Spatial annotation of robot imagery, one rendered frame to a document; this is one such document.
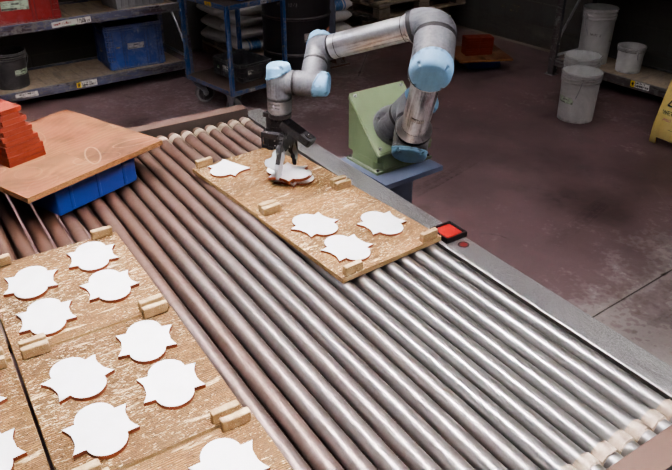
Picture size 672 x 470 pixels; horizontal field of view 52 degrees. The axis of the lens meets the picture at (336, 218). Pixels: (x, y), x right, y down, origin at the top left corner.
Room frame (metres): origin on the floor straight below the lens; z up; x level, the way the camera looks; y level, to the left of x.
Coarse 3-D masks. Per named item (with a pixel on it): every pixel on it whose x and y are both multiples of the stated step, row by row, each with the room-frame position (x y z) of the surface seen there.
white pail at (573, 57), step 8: (568, 56) 5.49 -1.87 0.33; (576, 56) 5.52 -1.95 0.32; (584, 56) 5.51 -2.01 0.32; (592, 56) 5.48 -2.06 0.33; (600, 56) 5.39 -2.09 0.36; (568, 64) 5.33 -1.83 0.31; (576, 64) 5.28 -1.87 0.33; (584, 64) 5.26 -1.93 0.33; (592, 64) 5.26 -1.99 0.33; (600, 64) 5.29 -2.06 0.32
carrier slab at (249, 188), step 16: (240, 160) 2.17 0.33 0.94; (256, 160) 2.17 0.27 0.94; (288, 160) 2.17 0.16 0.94; (304, 160) 2.17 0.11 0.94; (208, 176) 2.04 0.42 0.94; (240, 176) 2.04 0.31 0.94; (256, 176) 2.04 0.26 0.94; (320, 176) 2.04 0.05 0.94; (336, 176) 2.04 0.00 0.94; (224, 192) 1.94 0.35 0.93; (240, 192) 1.93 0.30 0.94; (256, 192) 1.93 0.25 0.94; (272, 192) 1.93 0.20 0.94; (288, 192) 1.93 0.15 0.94; (304, 192) 1.93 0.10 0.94; (320, 192) 1.93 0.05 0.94; (256, 208) 1.82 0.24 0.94
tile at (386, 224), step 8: (368, 216) 1.76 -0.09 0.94; (376, 216) 1.76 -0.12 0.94; (384, 216) 1.76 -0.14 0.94; (392, 216) 1.76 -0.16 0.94; (360, 224) 1.71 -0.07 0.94; (368, 224) 1.71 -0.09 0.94; (376, 224) 1.71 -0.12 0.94; (384, 224) 1.71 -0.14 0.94; (392, 224) 1.71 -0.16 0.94; (400, 224) 1.71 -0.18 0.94; (376, 232) 1.67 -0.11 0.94; (384, 232) 1.67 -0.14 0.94; (392, 232) 1.67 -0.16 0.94; (400, 232) 1.67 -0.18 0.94
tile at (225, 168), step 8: (224, 160) 2.15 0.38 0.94; (208, 168) 2.10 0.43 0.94; (216, 168) 2.09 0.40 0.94; (224, 168) 2.09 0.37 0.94; (232, 168) 2.09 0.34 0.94; (240, 168) 2.09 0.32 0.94; (248, 168) 2.09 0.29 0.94; (216, 176) 2.03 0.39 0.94; (224, 176) 2.03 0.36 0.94; (232, 176) 2.04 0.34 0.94
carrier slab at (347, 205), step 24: (336, 192) 1.93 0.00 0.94; (360, 192) 1.93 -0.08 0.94; (264, 216) 1.77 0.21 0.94; (288, 216) 1.77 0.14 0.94; (336, 216) 1.77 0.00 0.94; (360, 216) 1.77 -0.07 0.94; (288, 240) 1.65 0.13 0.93; (312, 240) 1.64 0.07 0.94; (384, 240) 1.64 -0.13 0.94; (408, 240) 1.64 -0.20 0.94; (432, 240) 1.64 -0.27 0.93; (336, 264) 1.52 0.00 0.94; (384, 264) 1.53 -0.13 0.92
